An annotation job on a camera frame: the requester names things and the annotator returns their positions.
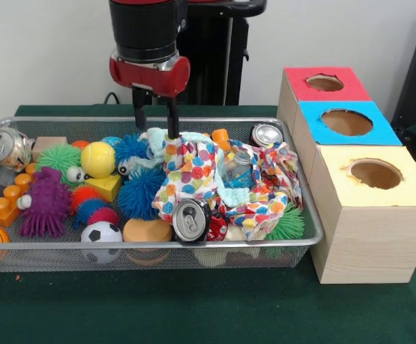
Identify blue spiky ball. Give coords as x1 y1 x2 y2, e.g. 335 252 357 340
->
117 168 166 220

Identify wooden box with three holes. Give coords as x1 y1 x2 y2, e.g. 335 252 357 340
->
277 66 416 285

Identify colourful dotted cloth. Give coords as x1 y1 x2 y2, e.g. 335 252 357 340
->
151 133 304 242

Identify silver drink can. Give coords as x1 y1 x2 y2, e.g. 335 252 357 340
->
171 199 212 243

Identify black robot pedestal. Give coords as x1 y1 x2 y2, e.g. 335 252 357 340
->
128 0 268 106

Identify mint green knitted cloth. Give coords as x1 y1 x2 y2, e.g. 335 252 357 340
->
132 127 250 208

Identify small soccer ball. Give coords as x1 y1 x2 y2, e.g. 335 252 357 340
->
80 221 123 244

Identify orange foam cylinder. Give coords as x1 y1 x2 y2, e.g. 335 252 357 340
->
122 217 173 243

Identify shallow metal mesh bin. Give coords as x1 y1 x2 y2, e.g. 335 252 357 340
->
0 116 326 272

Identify purple spiky toy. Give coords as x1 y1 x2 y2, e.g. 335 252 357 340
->
19 166 73 238

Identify yellow tennis ball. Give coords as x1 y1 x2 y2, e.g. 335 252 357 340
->
80 141 117 179

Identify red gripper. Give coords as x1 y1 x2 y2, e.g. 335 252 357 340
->
108 53 191 139

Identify green spiky ball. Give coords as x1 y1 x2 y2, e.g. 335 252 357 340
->
35 143 87 187

